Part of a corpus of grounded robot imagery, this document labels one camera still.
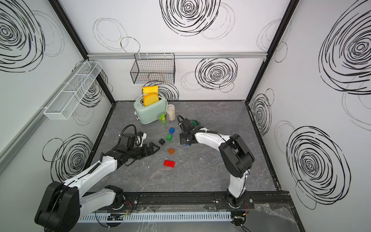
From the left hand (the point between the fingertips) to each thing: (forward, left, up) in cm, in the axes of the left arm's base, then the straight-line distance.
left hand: (154, 150), depth 84 cm
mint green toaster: (+25, +7, +4) cm, 26 cm away
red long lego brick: (-5, -8, -6) cm, 12 cm away
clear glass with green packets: (+25, -2, -3) cm, 26 cm away
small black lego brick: (+10, -2, -7) cm, 12 cm away
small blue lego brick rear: (+19, -8, -7) cm, 21 cm away
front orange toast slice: (+31, +6, +12) cm, 33 cm away
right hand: (+10, -18, -3) cm, 21 cm away
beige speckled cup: (+30, -7, +1) cm, 30 cm away
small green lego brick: (+12, -7, -5) cm, 14 cm away
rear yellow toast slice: (+39, +8, +13) cm, 42 cm away
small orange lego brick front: (+3, -9, -7) cm, 12 cm away
